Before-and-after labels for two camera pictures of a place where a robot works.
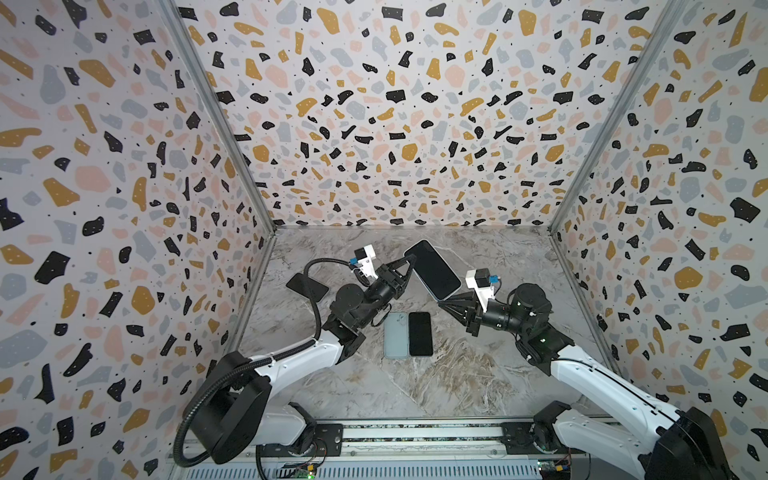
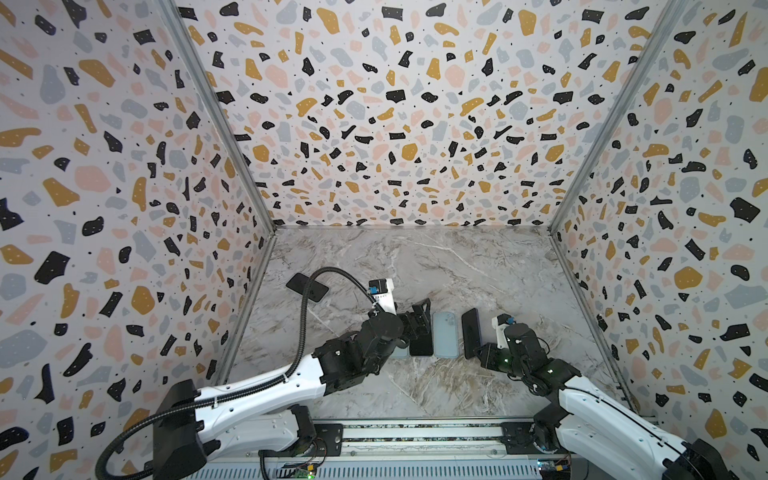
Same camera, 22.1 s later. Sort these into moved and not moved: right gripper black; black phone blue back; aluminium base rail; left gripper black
Moved: left gripper black; right gripper black
Not moved: aluminium base rail; black phone blue back
